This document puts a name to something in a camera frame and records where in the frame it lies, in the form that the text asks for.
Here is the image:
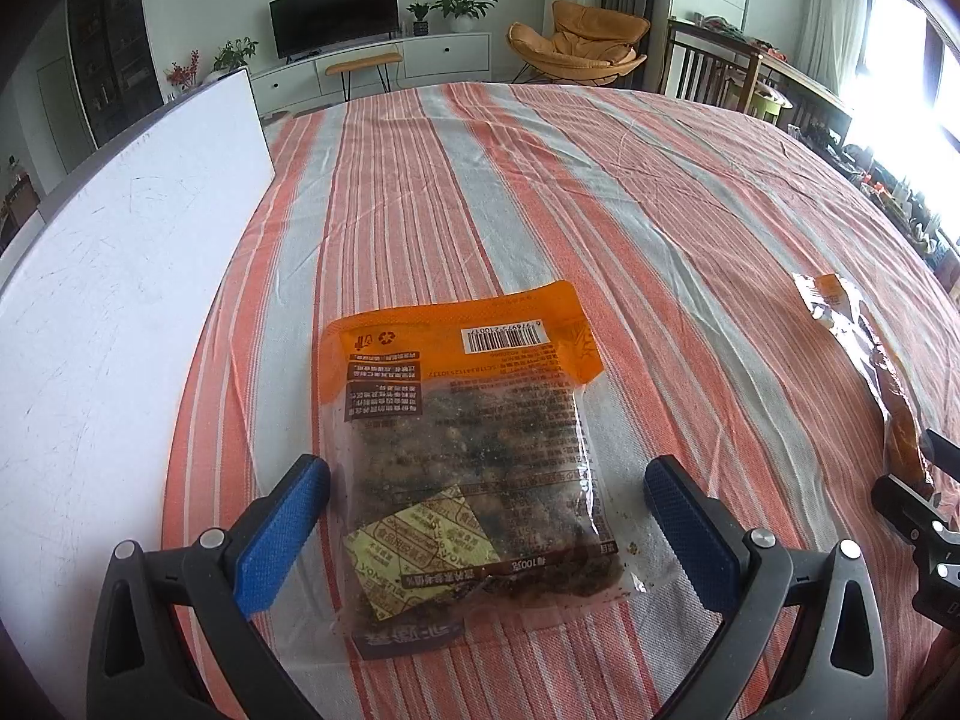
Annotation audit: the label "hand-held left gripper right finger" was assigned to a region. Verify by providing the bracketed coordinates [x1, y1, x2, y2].
[643, 454, 890, 720]

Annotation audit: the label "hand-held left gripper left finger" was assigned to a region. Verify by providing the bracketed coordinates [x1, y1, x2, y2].
[86, 454, 331, 720]

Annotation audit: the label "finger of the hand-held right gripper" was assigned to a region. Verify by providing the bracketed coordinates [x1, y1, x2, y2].
[924, 429, 960, 478]
[871, 472, 960, 542]

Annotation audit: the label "long orange clear snack packet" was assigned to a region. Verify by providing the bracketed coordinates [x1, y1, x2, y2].
[793, 272, 938, 500]

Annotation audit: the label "orange-top brown snack packet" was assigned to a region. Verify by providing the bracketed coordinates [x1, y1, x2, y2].
[319, 280, 646, 662]

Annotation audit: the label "white cardboard box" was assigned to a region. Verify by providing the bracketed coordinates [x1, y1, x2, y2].
[0, 66, 275, 691]

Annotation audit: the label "row of bottles and jars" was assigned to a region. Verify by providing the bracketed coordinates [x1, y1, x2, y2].
[780, 120, 960, 293]

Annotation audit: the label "orange striped tablecloth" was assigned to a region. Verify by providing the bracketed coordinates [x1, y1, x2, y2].
[161, 82, 960, 720]

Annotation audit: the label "light green bin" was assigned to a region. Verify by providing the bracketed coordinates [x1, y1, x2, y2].
[750, 82, 792, 125]

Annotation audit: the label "window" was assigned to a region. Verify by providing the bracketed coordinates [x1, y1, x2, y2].
[847, 0, 960, 166]

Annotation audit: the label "wooden slatted table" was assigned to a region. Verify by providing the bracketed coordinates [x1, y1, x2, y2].
[664, 15, 856, 143]

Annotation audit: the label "white curtain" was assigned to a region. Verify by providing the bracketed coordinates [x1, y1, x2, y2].
[795, 0, 871, 91]

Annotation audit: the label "red flowers in vase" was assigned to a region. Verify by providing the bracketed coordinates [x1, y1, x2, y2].
[165, 50, 200, 91]

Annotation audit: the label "wooden bench stool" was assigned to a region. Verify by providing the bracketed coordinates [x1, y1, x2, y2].
[325, 52, 404, 100]

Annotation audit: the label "green plant in vase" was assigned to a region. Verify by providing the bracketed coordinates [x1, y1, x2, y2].
[212, 37, 258, 74]

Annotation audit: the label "white television cabinet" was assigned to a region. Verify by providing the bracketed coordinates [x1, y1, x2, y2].
[247, 32, 494, 113]

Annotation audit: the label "dark bookcase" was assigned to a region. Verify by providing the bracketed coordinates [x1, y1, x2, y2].
[64, 0, 162, 151]

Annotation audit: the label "orange lounge chair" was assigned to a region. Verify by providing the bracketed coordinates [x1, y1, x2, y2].
[506, 0, 651, 87]

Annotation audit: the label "black television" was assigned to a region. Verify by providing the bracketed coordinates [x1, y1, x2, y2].
[268, 0, 400, 61]

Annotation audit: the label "large potted plant white pot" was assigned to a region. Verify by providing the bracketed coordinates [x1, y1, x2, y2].
[429, 0, 497, 33]

